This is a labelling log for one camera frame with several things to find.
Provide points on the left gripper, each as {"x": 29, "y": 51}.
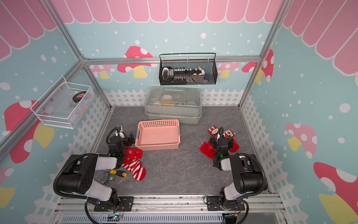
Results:
{"x": 130, "y": 139}

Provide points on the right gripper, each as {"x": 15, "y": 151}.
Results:
{"x": 221, "y": 139}

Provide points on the red snowflake santa sock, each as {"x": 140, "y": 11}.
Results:
{"x": 132, "y": 155}

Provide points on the red white striped santa sock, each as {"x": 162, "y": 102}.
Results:
{"x": 136, "y": 168}

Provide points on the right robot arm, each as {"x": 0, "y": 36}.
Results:
{"x": 248, "y": 175}

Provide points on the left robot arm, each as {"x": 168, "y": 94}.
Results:
{"x": 76, "y": 178}

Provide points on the red snowman sock pair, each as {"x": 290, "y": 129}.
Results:
{"x": 207, "y": 148}

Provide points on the pink perforated plastic basket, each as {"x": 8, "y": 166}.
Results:
{"x": 158, "y": 134}

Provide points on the clear lidded storage box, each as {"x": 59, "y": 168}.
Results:
{"x": 183, "y": 104}

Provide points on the black red tape measure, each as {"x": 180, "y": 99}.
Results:
{"x": 78, "y": 96}

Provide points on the yellow handled screwdriver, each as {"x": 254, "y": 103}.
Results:
{"x": 118, "y": 173}

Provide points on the white wire wall basket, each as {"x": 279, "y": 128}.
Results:
{"x": 56, "y": 108}

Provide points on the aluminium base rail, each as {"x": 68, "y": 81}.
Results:
{"x": 176, "y": 204}

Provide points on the black wire wall basket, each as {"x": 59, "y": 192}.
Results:
{"x": 188, "y": 69}

